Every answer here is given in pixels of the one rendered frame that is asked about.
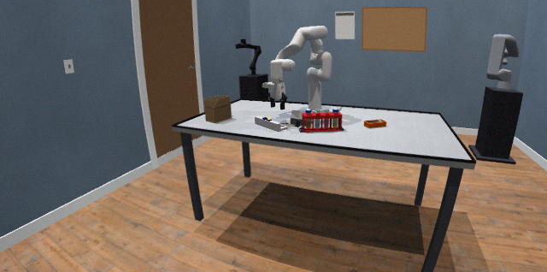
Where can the orange pocket multimeter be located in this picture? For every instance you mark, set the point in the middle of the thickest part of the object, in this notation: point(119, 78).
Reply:
point(375, 123)

